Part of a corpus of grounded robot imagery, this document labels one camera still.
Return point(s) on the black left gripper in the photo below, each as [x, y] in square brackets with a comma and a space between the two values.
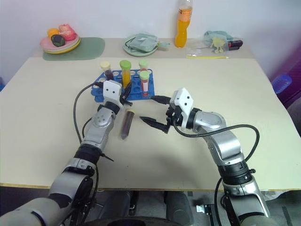
[122, 99]

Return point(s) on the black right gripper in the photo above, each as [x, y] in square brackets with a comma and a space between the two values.
[176, 115]

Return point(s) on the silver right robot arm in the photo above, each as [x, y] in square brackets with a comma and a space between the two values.
[225, 143]

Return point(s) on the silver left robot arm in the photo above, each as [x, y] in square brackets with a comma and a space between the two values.
[98, 122]

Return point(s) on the blue test tube rack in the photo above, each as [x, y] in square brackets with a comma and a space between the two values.
[135, 89]

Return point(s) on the purple liquid test tube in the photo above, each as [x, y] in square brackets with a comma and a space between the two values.
[127, 123]

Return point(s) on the green cap orange liquid tube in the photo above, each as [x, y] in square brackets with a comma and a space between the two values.
[126, 75]

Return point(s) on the pale green cap red tube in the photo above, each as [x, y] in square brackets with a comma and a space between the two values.
[145, 83]

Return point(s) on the yellow cap dark liquid tube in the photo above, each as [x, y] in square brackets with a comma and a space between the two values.
[107, 70]

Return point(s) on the pale green cap short tube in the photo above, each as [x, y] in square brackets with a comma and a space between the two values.
[143, 64]

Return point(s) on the pale green plate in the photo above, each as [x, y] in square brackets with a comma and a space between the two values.
[131, 52]

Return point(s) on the pale green zip pouch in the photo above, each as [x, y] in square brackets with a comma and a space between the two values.
[143, 42]

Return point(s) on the green placemat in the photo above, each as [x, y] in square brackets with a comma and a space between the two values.
[91, 48]

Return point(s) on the small teal scoop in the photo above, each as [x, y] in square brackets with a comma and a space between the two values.
[164, 45]

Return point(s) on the black zip tie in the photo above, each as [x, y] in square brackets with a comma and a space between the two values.
[107, 157]

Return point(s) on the yellow strip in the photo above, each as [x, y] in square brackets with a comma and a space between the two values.
[207, 57]

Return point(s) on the stack of pastel plates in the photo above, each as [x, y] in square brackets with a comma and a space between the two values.
[70, 46]

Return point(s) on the orange drink bottle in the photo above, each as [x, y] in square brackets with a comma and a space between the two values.
[183, 30]

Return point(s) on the yellow green toy figure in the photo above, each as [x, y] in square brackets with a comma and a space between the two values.
[217, 44]

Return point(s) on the pink toy apple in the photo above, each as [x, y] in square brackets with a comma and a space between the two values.
[67, 31]

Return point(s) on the dark toy avocado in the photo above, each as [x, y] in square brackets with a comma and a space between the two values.
[57, 40]

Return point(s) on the clear bag with toys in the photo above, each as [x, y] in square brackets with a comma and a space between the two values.
[216, 35]

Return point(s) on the dark rounded shape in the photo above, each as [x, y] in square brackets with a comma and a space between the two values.
[178, 204]

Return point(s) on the orange toy fruit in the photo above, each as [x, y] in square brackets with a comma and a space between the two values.
[52, 32]

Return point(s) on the red and black device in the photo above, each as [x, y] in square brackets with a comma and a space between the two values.
[235, 44]

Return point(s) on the blue ribbed container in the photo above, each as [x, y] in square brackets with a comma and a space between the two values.
[282, 83]

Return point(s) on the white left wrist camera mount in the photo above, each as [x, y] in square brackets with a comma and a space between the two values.
[112, 89]

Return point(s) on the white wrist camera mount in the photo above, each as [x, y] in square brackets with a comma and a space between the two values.
[184, 100]
[112, 89]

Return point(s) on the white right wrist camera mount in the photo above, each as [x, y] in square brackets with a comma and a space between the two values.
[184, 100]

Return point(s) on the metal bracket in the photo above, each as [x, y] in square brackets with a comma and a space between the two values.
[203, 209]

